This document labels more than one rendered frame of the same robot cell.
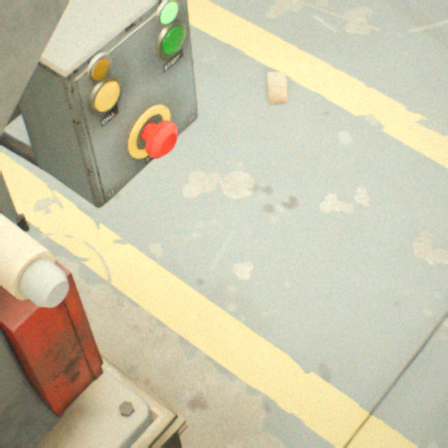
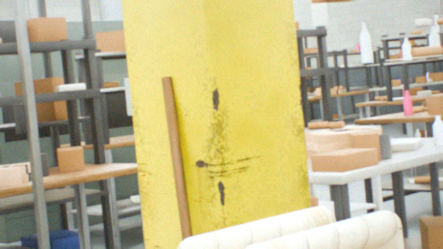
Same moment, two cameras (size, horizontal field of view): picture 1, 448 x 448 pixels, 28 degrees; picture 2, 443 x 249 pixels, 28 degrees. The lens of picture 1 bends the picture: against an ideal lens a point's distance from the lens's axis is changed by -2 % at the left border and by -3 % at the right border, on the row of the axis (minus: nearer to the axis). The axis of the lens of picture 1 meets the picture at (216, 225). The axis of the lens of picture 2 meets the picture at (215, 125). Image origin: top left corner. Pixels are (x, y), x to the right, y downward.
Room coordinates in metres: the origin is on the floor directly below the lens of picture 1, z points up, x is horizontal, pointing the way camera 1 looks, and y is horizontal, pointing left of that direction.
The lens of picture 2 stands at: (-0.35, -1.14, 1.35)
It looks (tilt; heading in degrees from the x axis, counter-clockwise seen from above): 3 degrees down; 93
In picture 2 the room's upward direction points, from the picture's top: 5 degrees counter-clockwise
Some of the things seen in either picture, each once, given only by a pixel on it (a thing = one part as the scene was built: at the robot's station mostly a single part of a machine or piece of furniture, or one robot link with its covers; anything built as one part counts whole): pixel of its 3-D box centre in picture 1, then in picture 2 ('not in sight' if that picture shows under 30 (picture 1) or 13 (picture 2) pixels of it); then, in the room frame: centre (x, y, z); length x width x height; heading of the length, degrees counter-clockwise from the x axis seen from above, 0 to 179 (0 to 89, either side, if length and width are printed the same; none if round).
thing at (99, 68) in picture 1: (101, 69); not in sight; (0.57, 0.09, 1.11); 0.03 x 0.01 x 0.03; 136
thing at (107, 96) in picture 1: (103, 93); not in sight; (0.57, 0.09, 1.07); 0.03 x 0.01 x 0.03; 136
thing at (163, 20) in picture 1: (169, 13); not in sight; (0.63, 0.03, 1.11); 0.03 x 0.01 x 0.03; 136
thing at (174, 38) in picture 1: (169, 38); not in sight; (0.64, 0.03, 1.07); 0.03 x 0.01 x 0.03; 136
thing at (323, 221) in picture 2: not in sight; (261, 236); (-0.36, -0.31, 1.20); 0.20 x 0.03 x 0.03; 44
